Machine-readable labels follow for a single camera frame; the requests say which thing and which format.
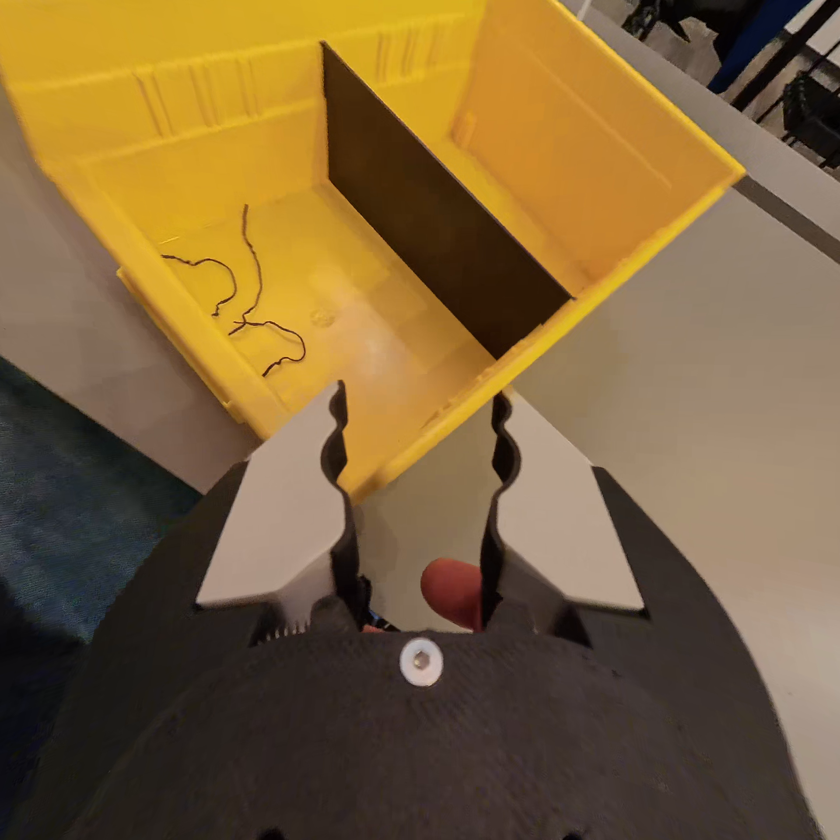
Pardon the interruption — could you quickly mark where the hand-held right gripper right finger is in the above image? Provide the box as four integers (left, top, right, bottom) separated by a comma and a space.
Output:
479, 387, 645, 634

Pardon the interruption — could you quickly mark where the black power strip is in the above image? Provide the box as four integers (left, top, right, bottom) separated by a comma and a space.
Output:
783, 71, 840, 170

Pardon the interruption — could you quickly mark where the blue office chair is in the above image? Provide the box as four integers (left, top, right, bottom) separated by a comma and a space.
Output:
707, 0, 800, 94

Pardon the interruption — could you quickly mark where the yellow plastic bin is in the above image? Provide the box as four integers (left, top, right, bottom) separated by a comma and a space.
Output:
0, 0, 747, 506

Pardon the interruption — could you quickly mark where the black loose thread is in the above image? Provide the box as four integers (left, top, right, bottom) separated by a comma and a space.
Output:
227, 203, 307, 379
161, 252, 238, 319

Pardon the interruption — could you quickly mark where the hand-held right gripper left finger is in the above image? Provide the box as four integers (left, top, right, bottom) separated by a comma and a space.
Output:
196, 379, 371, 634

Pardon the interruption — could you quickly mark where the person's jeans leg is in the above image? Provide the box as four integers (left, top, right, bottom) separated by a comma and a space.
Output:
0, 357, 201, 840

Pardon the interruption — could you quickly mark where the black bin divider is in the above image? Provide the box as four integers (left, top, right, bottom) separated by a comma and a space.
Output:
320, 41, 575, 361

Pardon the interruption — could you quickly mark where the person's right hand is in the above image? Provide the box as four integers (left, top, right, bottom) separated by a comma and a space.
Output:
420, 558, 485, 634

